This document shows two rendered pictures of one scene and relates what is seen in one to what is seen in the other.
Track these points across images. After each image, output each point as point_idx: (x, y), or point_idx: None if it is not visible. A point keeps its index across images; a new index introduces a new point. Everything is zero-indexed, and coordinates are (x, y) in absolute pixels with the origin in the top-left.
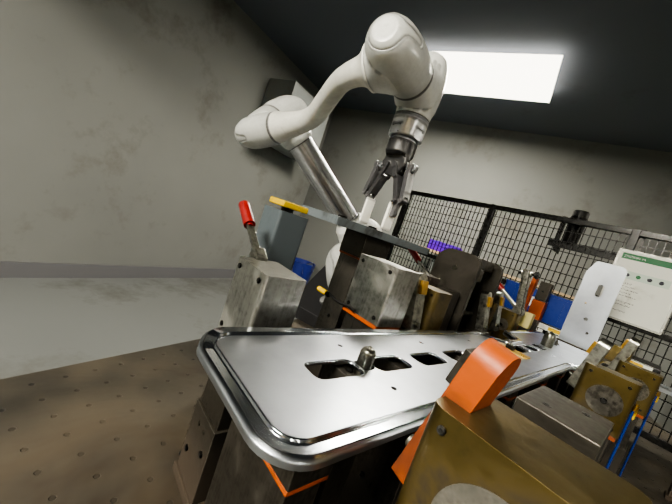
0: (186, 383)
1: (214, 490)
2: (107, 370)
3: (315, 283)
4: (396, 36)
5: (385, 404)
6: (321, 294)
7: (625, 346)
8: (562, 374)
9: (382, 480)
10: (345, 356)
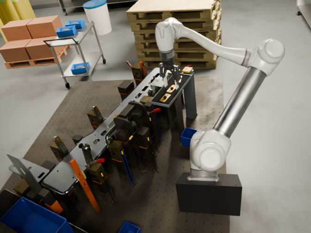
0: (203, 114)
1: None
2: (217, 106)
3: (233, 178)
4: None
5: (149, 75)
6: (221, 176)
7: (60, 139)
8: None
9: None
10: (157, 77)
